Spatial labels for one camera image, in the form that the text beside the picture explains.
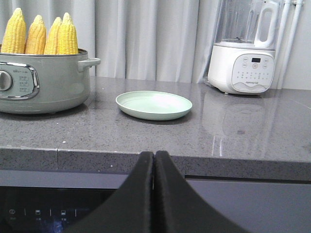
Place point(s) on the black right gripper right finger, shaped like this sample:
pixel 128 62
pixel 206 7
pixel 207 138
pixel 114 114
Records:
pixel 178 208

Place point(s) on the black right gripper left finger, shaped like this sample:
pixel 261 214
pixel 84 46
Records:
pixel 128 209

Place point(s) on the yellow corn cob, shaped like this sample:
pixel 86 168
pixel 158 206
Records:
pixel 52 39
pixel 36 39
pixel 15 34
pixel 67 37

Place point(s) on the black disinfection drawer cabinet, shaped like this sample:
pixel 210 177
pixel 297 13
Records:
pixel 48 202

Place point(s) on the light green plate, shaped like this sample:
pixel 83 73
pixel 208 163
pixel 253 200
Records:
pixel 153 105

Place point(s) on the green electric cooking pot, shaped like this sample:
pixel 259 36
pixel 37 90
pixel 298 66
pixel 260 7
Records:
pixel 38 84

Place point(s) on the grey curtain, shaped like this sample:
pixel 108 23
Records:
pixel 158 40

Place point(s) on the white wall pipes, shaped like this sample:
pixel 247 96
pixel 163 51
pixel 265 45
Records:
pixel 289 22

